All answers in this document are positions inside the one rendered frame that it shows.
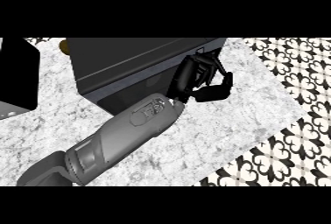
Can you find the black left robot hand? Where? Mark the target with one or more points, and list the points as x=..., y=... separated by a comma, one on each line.
x=189, y=75

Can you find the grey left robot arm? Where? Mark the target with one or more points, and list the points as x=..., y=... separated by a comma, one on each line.
x=116, y=137

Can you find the dark grey microwave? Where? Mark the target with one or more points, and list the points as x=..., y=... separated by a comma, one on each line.
x=130, y=55

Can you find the dark grey microwave door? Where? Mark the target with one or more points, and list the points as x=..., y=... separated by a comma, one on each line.
x=124, y=92

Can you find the brown round knob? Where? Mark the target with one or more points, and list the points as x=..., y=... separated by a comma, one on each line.
x=64, y=47

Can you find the black box appliance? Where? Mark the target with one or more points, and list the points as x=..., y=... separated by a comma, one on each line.
x=17, y=73

